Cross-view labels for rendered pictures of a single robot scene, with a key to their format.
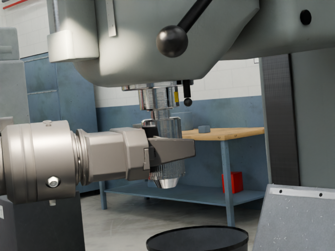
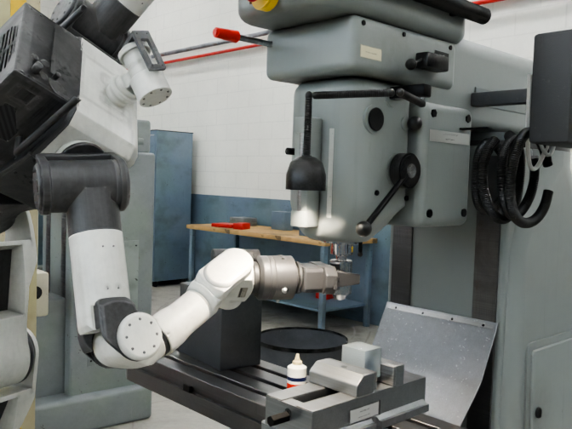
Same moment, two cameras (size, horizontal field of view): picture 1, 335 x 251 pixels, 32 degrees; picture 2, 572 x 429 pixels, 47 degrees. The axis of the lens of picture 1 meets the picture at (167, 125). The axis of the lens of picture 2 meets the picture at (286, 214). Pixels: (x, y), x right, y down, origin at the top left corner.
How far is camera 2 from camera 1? 0.70 m
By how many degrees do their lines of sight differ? 3
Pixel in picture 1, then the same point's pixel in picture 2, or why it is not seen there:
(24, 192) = (268, 294)
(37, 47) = not seen: hidden behind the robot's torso
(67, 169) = (293, 284)
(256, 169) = not seen: hidden behind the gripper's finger
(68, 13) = (307, 203)
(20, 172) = (269, 283)
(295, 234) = (403, 337)
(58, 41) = (299, 216)
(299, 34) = (425, 222)
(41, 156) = (280, 276)
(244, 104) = not seen: hidden behind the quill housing
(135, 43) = (340, 223)
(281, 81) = (405, 234)
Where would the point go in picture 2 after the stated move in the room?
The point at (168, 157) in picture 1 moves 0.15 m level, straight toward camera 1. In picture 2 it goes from (345, 283) to (357, 296)
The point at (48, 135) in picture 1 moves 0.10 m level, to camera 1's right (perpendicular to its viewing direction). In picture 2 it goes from (284, 264) to (334, 265)
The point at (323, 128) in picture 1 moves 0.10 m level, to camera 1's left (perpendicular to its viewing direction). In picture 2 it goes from (429, 269) to (390, 268)
